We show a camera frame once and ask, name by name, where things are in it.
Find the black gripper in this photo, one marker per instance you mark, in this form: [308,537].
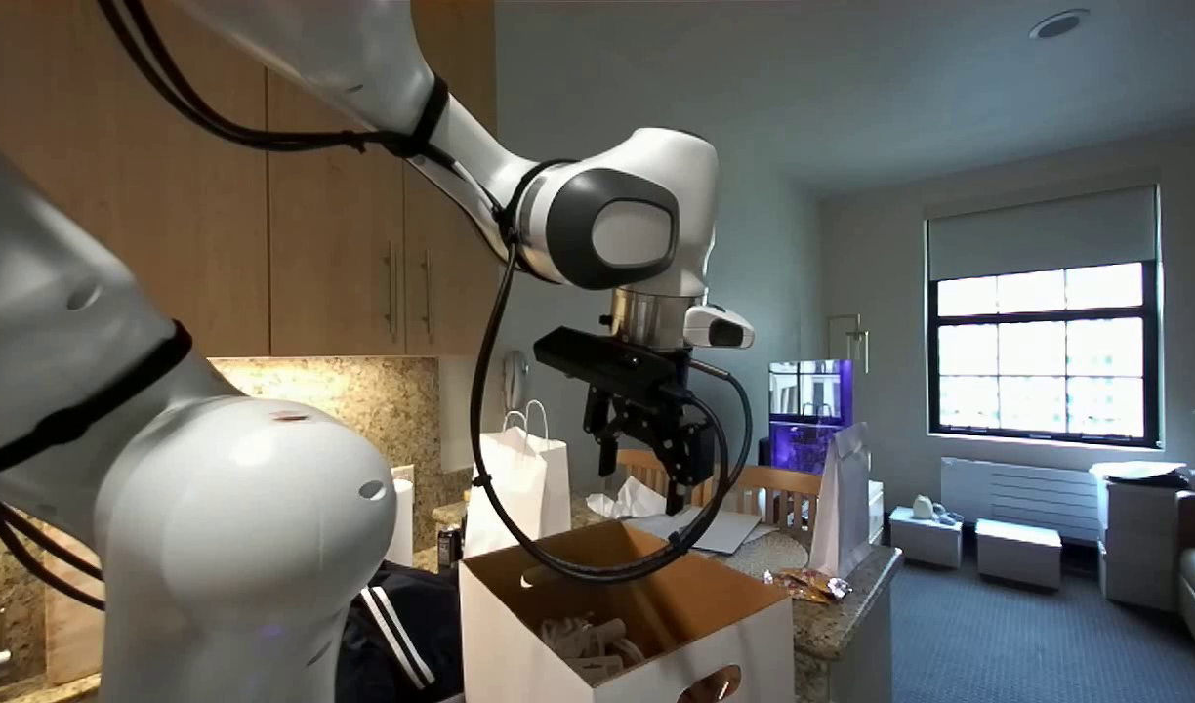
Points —
[631,393]

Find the dark blue striped jacket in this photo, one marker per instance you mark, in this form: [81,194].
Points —
[402,638]

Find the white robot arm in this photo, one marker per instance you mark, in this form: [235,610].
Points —
[235,530]

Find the white cardboard storage box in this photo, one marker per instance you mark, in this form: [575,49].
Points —
[684,634]

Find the white box on floor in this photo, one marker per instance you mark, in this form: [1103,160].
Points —
[926,531]

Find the grey laptop on table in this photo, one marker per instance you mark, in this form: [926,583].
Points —
[726,531]

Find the white paper shopping bag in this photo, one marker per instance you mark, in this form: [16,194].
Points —
[529,481]

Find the wooden chair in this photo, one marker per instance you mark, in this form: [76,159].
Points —
[776,498]

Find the glowing purple aquarium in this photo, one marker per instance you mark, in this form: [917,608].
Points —
[809,403]

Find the window with roller blind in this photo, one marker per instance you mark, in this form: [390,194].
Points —
[1045,321]

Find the white radiator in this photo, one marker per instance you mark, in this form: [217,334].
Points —
[1064,500]

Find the white cabinet by window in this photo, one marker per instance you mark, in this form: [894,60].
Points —
[1140,530]

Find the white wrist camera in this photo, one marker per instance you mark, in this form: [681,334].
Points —
[709,325]

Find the wooden wall cabinets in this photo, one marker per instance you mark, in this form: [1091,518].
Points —
[254,252]

